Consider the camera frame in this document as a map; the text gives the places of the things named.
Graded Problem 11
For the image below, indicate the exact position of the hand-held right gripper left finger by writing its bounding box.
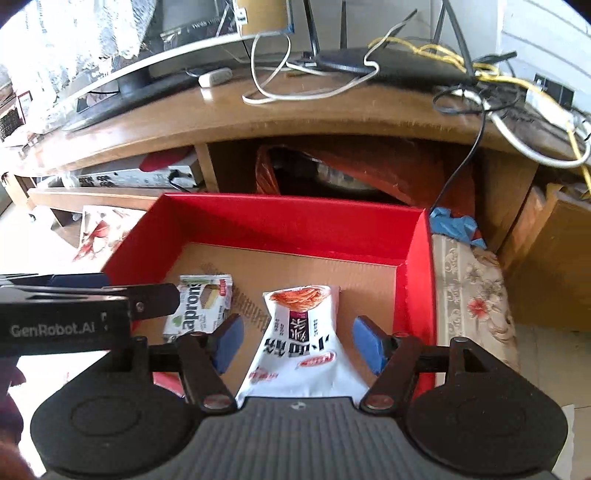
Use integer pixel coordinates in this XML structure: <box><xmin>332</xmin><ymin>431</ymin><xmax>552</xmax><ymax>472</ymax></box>
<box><xmin>111</xmin><ymin>314</ymin><xmax>245</xmax><ymax>414</ymax></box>

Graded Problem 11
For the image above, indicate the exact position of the person's left forearm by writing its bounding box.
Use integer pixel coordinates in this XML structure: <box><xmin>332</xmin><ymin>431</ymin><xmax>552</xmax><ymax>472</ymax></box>
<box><xmin>0</xmin><ymin>360</ymin><xmax>35</xmax><ymax>480</ymax></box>

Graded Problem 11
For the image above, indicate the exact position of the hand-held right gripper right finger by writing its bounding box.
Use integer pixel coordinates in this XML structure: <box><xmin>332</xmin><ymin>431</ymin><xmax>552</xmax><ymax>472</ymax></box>
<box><xmin>352</xmin><ymin>315</ymin><xmax>495</xmax><ymax>414</ymax></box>

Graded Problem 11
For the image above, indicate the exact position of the thin white cable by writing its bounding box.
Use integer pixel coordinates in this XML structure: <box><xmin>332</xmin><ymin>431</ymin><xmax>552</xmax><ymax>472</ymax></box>
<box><xmin>242</xmin><ymin>32</ymin><xmax>384</xmax><ymax>104</ymax></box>

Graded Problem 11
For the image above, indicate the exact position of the white slatted panel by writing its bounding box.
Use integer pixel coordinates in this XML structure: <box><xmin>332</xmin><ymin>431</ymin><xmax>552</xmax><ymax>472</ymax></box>
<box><xmin>499</xmin><ymin>0</ymin><xmax>591</xmax><ymax>79</ymax></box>

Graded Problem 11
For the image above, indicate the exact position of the white power strip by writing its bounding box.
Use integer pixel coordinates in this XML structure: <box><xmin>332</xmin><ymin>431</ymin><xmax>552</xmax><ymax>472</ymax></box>
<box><xmin>526</xmin><ymin>88</ymin><xmax>591</xmax><ymax>139</ymax></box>

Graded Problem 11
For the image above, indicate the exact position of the white adapter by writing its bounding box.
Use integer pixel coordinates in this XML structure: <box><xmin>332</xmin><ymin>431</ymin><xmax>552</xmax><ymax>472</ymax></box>
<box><xmin>198</xmin><ymin>68</ymin><xmax>233</xmax><ymax>87</ymax></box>

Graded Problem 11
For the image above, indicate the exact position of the black cable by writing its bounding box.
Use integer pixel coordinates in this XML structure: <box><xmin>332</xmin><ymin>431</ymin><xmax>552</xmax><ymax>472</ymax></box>
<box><xmin>431</xmin><ymin>83</ymin><xmax>491</xmax><ymax>213</ymax></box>

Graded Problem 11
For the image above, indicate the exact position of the blue cloth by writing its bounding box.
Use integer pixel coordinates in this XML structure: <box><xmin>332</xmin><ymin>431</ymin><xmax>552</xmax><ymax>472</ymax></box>
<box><xmin>429</xmin><ymin>208</ymin><xmax>485</xmax><ymax>247</ymax></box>

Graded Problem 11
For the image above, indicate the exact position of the black monitor stand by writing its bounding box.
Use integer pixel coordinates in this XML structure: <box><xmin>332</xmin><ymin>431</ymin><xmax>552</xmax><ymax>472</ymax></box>
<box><xmin>60</xmin><ymin>0</ymin><xmax>296</xmax><ymax>132</ymax></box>

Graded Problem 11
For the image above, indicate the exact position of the yellow cable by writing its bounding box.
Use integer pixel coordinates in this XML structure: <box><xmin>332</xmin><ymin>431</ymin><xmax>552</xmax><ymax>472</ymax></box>
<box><xmin>369</xmin><ymin>37</ymin><xmax>591</xmax><ymax>195</ymax></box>

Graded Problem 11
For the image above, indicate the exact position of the white lace cloth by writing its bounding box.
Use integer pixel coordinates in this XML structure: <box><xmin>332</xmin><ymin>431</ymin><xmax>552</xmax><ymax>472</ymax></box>
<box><xmin>0</xmin><ymin>0</ymin><xmax>155</xmax><ymax>134</ymax></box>

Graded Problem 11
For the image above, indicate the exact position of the silver set-top box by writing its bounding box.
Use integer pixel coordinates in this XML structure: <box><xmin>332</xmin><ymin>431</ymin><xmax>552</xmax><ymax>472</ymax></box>
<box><xmin>78</xmin><ymin>154</ymin><xmax>204</xmax><ymax>190</ymax></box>

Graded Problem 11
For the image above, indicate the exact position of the green white wafer packet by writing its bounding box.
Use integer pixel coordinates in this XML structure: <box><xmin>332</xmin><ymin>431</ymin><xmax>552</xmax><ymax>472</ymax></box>
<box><xmin>163</xmin><ymin>274</ymin><xmax>234</xmax><ymax>343</ymax></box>

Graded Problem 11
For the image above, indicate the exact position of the red plastic bag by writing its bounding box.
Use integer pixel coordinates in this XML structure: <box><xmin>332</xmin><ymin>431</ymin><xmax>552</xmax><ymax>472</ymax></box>
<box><xmin>256</xmin><ymin>144</ymin><xmax>476</xmax><ymax>217</ymax></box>

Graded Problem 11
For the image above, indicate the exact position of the red cardboard box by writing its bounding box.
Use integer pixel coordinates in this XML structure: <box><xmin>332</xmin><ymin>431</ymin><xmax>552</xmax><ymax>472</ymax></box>
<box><xmin>102</xmin><ymin>193</ymin><xmax>437</xmax><ymax>398</ymax></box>

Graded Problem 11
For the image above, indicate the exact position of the thick white cable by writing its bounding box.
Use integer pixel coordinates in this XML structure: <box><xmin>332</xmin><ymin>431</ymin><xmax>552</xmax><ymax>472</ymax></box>
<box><xmin>485</xmin><ymin>106</ymin><xmax>591</xmax><ymax>168</ymax></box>

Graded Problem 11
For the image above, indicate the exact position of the black power adapter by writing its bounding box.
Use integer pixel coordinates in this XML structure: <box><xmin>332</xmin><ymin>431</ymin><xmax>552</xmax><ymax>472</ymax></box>
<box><xmin>536</xmin><ymin>74</ymin><xmax>574</xmax><ymax>104</ymax></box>

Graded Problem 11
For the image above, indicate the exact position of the wooden TV cabinet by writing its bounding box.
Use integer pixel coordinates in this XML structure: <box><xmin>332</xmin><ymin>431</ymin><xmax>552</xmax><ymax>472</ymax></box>
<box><xmin>0</xmin><ymin>60</ymin><xmax>591</xmax><ymax>333</ymax></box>

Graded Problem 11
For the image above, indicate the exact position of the red flat object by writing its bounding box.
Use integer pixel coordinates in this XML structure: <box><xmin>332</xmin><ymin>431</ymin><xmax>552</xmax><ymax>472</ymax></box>
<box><xmin>141</xmin><ymin>150</ymin><xmax>195</xmax><ymax>171</ymax></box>

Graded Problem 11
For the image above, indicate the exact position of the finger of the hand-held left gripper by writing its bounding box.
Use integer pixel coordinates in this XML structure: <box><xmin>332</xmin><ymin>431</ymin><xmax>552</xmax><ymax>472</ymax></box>
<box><xmin>0</xmin><ymin>273</ymin><xmax>110</xmax><ymax>289</ymax></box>
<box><xmin>95</xmin><ymin>283</ymin><xmax>181</xmax><ymax>322</ymax></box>

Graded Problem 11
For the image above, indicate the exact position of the black router with antennas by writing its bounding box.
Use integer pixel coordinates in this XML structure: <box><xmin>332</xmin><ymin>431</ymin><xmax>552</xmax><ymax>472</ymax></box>
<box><xmin>295</xmin><ymin>0</ymin><xmax>478</xmax><ymax>86</ymax></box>

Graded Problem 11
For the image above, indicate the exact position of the white noodle snack packet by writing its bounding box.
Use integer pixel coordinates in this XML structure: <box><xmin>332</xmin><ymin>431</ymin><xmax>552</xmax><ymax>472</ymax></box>
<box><xmin>235</xmin><ymin>285</ymin><xmax>370</xmax><ymax>409</ymax></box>

